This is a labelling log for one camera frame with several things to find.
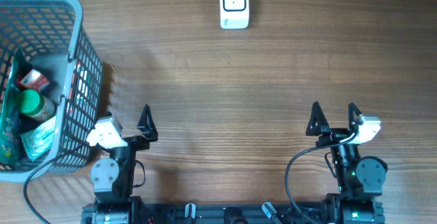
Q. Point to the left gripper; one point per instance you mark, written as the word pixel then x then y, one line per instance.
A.
pixel 148 132

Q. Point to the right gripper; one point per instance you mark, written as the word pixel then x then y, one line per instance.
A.
pixel 332 134

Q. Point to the light green wet wipes pack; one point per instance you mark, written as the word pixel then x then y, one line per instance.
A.
pixel 38 141

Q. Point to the green lid jar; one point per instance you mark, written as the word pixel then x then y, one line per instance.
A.
pixel 35 105

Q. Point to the green 3M gloves bag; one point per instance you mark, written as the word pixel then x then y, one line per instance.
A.
pixel 10 115

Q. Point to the green white small box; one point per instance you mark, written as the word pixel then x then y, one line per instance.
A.
pixel 80 81

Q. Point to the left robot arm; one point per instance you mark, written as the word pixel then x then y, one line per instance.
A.
pixel 113 177

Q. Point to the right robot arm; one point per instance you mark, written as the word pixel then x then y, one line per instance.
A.
pixel 360 179

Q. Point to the white barcode scanner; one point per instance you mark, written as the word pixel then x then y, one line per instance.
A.
pixel 234 14

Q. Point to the grey plastic shopping basket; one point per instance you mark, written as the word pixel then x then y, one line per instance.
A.
pixel 51 78

